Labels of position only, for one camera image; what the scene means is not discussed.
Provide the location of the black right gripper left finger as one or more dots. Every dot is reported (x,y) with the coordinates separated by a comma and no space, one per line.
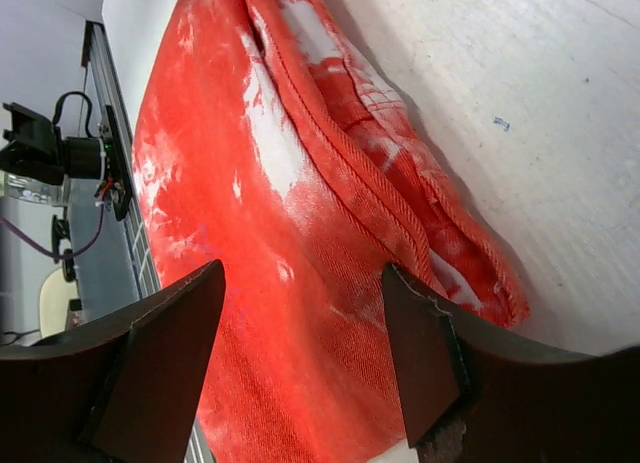
(122,388)

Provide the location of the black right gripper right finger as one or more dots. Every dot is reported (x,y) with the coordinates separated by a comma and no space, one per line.
(472,391)

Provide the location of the red white tie-dye trousers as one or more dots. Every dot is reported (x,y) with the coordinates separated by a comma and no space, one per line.
(266,140)

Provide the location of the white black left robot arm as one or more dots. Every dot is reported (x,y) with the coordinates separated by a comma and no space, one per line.
(35,147)

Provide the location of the beige round stool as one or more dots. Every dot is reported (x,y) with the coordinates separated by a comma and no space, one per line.
(60,306)

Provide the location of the clear plastic water bottle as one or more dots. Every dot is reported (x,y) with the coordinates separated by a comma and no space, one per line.
(34,191)

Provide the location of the aluminium table edge rail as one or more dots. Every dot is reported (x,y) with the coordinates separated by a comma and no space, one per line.
(117,271)

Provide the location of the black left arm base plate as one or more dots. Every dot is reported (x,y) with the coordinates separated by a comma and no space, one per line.
(117,171)

